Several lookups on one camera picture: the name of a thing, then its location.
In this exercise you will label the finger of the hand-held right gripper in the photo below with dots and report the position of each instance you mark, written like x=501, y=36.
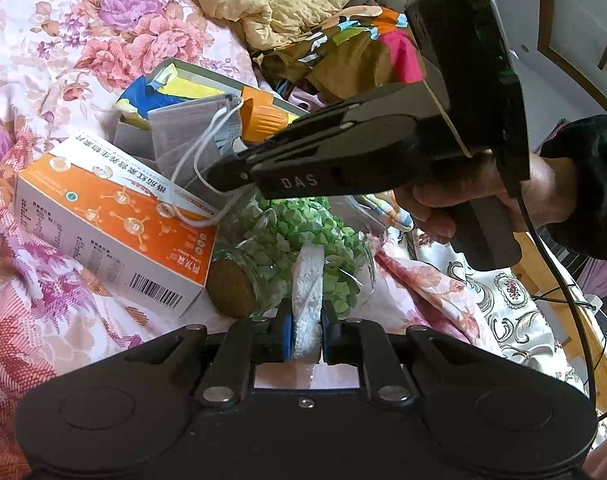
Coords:
x=228, y=175

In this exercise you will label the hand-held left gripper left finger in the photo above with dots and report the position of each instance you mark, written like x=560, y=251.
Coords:
x=282, y=330

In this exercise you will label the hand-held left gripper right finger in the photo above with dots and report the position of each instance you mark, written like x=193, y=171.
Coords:
x=328, y=330

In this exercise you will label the small white sparkly packet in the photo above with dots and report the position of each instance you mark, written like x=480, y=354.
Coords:
x=308, y=305

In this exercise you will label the grey face mask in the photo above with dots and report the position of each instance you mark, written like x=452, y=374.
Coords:
x=183, y=130

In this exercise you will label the orange ribbed plastic piece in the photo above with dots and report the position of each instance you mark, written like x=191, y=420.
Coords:
x=263, y=117

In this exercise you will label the cartoon printed box tray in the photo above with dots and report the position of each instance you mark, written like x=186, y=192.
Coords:
x=193, y=85

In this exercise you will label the striped sock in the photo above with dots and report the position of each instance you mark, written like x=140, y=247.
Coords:
x=388, y=212

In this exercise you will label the person's right forearm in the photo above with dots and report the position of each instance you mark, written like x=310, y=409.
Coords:
x=593, y=185

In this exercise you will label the person's right hand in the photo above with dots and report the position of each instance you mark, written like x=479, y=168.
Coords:
x=428, y=210

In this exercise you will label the glass jar of paper stars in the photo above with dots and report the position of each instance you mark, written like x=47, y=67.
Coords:
x=278, y=240

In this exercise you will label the pale pink garment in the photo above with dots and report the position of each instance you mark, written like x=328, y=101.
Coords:
x=303, y=97

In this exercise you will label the brown multicolour striped garment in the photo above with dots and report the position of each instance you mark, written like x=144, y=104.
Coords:
x=353, y=60

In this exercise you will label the orange and white box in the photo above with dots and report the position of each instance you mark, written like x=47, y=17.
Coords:
x=108, y=220

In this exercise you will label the yellow blanket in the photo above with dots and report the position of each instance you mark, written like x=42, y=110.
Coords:
x=283, y=0

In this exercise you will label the pink floral bed sheet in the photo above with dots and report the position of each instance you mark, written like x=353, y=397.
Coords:
x=83, y=35

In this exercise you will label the wooden door frame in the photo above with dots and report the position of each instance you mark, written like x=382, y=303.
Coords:
x=546, y=10

